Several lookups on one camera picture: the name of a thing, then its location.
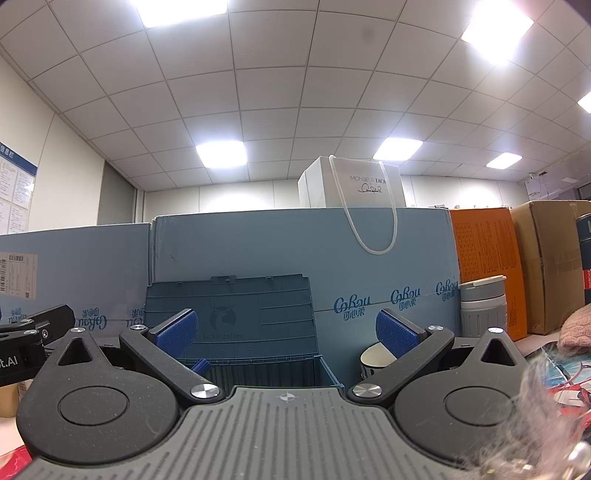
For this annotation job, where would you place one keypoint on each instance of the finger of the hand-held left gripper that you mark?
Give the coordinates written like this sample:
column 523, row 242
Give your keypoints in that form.
column 202, row 367
column 55, row 321

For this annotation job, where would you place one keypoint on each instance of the wall poster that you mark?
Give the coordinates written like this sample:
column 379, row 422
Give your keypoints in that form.
column 16, row 184

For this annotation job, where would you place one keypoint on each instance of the blue plastic crate with lid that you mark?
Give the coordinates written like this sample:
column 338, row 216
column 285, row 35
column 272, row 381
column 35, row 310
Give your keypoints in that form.
column 268, row 309

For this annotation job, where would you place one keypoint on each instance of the colourful printed mat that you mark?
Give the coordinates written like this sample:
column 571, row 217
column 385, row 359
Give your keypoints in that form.
column 568, row 383

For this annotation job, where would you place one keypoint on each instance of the grey and white bottle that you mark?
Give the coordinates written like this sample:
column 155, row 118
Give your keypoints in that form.
column 482, row 309

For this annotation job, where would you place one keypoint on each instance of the fluffy fur trim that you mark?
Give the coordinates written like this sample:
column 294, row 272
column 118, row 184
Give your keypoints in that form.
column 531, row 429

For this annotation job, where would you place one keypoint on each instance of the pink knitted cloth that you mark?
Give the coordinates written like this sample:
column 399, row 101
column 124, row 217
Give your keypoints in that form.
column 577, row 332

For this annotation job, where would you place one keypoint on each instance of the orange cardboard box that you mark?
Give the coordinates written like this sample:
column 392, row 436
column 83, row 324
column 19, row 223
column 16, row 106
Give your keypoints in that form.
column 485, row 258

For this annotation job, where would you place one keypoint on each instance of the red printed packet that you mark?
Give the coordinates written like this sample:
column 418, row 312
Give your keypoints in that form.
column 11, row 466

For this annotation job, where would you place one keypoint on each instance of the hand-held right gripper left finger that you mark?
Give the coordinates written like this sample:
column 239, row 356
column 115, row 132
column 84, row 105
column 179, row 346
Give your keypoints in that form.
column 178, row 334

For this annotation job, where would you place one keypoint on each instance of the brown cardboard box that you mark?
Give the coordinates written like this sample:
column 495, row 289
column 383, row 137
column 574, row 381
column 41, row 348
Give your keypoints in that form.
column 549, row 258

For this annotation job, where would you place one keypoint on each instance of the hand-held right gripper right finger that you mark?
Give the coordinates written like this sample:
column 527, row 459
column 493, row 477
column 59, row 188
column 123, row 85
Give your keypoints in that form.
column 399, row 334

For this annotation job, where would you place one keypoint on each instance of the ceiling light panel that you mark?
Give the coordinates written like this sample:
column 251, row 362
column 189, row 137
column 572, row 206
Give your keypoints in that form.
column 496, row 32
column 503, row 160
column 585, row 100
column 220, row 153
column 182, row 11
column 398, row 148

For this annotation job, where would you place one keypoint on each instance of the dark bottle red label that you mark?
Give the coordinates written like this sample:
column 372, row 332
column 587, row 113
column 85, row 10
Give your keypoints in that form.
column 584, row 258

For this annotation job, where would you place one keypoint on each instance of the white striped bowl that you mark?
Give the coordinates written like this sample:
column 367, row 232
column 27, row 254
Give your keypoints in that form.
column 371, row 362

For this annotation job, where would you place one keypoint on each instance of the blue cardboard box white label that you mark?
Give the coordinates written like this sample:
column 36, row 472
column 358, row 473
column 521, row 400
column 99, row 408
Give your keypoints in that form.
column 92, row 263

